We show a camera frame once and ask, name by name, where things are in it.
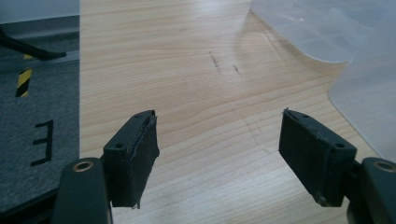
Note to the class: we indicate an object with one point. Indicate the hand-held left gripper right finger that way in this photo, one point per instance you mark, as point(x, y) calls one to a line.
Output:
point(314, 155)

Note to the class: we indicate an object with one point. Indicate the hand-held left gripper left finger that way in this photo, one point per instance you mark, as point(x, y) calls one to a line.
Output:
point(130, 161)

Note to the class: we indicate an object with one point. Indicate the translucent plastic box lid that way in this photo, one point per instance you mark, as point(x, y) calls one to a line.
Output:
point(370, 102)

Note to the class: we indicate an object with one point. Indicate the black tape floor marking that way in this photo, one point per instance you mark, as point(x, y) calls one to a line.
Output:
point(45, 142)

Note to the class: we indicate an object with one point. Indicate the yellow black hazard tape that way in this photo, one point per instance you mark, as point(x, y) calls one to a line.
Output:
point(24, 81)

